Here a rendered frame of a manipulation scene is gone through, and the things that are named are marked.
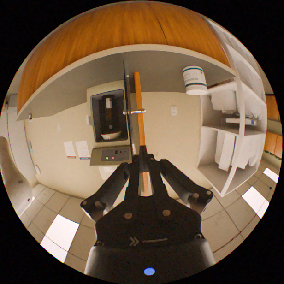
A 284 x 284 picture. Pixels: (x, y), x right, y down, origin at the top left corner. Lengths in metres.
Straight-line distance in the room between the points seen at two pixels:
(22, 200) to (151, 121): 1.16
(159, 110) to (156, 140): 0.35
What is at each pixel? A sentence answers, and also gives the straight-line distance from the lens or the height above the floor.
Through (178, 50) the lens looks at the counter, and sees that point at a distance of 0.47.
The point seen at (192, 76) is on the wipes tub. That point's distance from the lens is 0.54.
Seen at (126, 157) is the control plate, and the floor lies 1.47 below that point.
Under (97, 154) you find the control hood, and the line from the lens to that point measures 0.68.
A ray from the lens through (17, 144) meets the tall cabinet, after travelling 3.24.
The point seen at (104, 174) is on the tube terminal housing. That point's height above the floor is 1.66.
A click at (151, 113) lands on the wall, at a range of 1.05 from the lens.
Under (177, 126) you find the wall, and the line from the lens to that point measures 1.14.
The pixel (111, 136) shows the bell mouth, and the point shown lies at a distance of 0.68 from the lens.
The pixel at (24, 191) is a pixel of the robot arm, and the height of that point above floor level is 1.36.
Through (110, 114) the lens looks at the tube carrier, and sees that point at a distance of 0.71.
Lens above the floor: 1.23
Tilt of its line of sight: 16 degrees up
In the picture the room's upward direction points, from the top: 175 degrees clockwise
